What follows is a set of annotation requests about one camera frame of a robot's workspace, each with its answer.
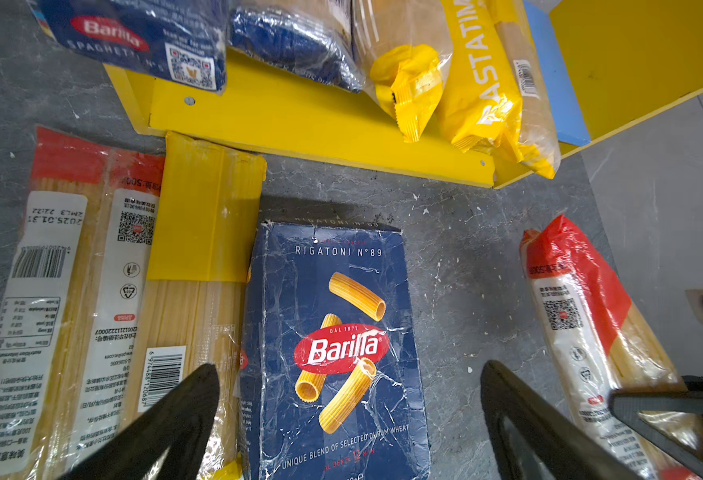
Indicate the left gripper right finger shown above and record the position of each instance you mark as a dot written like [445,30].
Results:
[530,437]

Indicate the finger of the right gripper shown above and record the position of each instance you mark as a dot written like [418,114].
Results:
[629,407]

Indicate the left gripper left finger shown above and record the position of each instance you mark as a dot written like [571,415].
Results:
[174,431]

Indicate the red spaghetti bag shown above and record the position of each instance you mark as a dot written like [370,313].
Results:
[599,341]
[68,316]

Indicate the blue Barilla rigatoni box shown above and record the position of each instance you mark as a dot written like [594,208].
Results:
[330,386]

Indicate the yellow Pastatime spaghetti bag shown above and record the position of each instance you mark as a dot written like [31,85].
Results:
[481,104]

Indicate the blue Barilla spaghetti box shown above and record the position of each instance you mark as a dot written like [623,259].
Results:
[183,41]

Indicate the yellow short spaghetti bag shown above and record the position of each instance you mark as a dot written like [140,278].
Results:
[404,49]

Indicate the clear spaghetti bag white label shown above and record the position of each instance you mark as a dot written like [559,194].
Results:
[310,39]

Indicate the yellow shelf unit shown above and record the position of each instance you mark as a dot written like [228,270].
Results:
[627,61]

